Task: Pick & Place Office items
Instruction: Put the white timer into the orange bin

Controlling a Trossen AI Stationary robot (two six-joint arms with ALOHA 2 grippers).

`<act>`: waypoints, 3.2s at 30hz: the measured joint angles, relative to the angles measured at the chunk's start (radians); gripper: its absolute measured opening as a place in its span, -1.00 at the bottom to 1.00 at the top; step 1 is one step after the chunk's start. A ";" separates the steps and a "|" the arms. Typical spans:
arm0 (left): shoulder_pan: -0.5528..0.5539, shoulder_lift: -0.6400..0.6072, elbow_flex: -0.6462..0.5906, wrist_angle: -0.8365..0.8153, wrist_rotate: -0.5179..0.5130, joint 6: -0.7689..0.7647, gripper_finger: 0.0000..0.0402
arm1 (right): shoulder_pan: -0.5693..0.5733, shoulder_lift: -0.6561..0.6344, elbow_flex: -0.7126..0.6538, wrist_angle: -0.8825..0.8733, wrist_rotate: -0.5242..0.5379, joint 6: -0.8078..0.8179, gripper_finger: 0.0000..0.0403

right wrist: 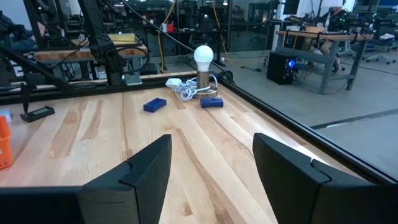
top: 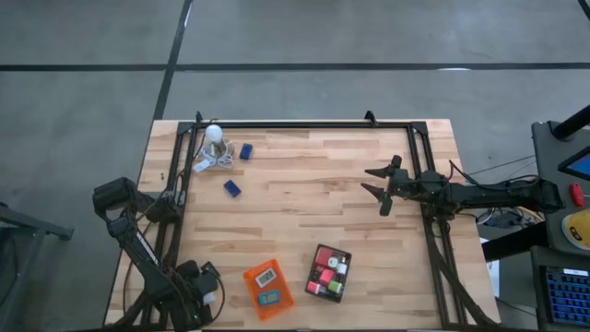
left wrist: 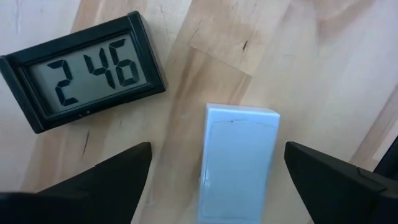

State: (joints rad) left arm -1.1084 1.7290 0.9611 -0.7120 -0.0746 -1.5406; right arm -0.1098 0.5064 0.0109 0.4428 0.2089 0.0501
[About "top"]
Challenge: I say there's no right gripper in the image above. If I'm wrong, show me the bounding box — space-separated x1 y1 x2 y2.
360 154 419 218

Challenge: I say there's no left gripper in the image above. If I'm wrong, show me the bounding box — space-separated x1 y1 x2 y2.
177 259 221 329

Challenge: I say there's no teal digital clock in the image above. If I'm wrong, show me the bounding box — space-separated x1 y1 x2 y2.
258 289 283 307

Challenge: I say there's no black plastic basket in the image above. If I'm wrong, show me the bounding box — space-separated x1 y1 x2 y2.
303 243 353 304

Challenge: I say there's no orange plastic basket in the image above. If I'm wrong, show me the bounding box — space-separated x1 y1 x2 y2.
242 258 296 323

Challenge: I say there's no white paper sheet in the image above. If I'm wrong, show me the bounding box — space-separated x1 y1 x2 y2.
485 259 502 299

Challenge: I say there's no white light bulb on base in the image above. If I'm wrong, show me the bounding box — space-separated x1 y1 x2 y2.
204 124 235 158

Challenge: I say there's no grey metal stand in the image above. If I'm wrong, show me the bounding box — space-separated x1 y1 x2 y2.
0 201 76 319

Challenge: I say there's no grey equipment cart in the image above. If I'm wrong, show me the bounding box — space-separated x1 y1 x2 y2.
531 120 590 332

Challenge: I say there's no red handheld device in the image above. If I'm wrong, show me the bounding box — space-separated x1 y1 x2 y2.
569 182 586 208

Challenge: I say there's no tablet screen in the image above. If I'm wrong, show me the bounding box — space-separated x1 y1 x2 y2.
558 146 590 182

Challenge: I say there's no black pole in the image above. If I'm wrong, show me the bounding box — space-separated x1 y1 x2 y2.
551 104 590 141

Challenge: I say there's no yellow round object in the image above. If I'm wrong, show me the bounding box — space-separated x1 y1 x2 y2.
560 207 590 253

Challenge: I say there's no backlit computer keyboard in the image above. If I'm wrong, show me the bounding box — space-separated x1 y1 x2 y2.
544 266 590 326

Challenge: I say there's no white power adapter with cable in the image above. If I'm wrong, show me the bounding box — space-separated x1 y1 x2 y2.
192 140 237 174

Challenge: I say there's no floor cable bundle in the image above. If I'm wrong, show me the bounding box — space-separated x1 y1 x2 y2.
463 155 546 231

